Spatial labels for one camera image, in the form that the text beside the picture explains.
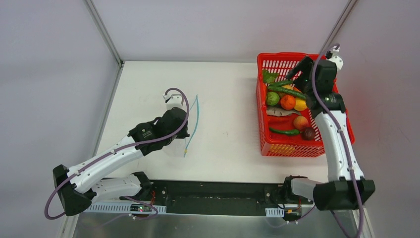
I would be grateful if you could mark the dark purple passion fruit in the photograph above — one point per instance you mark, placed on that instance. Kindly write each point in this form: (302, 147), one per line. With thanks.
(308, 133)

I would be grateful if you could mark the red chili pepper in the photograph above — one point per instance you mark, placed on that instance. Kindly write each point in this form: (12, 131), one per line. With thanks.
(280, 120)

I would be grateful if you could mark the yellow lemon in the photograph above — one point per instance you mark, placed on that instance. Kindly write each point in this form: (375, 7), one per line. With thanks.
(300, 104)

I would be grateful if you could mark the clear zip top bag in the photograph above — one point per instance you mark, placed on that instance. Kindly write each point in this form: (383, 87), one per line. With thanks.
(179, 147)

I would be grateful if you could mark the orange tangerine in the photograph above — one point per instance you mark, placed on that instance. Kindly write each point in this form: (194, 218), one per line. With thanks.
(287, 102)

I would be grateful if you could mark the peach fruit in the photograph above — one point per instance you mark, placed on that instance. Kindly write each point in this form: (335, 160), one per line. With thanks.
(300, 123)

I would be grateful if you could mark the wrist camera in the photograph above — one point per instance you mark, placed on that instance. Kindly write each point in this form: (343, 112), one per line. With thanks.
(173, 101)
(333, 56)

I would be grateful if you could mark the green lettuce leaf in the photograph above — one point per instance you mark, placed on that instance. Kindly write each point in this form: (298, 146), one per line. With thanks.
(269, 77)

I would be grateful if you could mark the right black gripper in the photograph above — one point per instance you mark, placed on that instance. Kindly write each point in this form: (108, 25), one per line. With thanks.
(302, 70)

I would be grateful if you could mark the green lime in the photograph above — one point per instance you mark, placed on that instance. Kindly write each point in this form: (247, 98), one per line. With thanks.
(272, 98)

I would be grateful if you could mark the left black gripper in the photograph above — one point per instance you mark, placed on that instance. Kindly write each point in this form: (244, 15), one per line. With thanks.
(179, 130)

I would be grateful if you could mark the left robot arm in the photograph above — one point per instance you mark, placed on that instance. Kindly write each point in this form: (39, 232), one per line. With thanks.
(79, 186)

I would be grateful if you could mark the long green cucumber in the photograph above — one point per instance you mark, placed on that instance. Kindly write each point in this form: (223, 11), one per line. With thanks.
(282, 91)

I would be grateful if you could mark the toy grey fish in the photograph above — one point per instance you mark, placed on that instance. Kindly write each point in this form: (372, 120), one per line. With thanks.
(280, 112)

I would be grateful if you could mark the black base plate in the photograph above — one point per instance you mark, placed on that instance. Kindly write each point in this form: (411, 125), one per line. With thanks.
(218, 198)

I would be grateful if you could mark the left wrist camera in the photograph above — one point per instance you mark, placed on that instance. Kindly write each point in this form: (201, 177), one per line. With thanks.
(173, 101)

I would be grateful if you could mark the green chili pepper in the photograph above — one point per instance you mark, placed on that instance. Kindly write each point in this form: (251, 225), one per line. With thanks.
(291, 132)

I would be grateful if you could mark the red plastic basket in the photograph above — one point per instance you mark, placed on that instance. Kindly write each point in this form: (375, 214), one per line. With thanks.
(287, 126)

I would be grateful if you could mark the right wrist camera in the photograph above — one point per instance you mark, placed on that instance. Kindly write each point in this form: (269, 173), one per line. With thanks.
(333, 56)

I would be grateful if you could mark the yellow orange with leaf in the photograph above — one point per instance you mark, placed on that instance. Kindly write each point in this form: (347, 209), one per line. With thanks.
(281, 94)

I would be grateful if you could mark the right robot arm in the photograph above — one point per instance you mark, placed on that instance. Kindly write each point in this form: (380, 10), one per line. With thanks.
(347, 188)

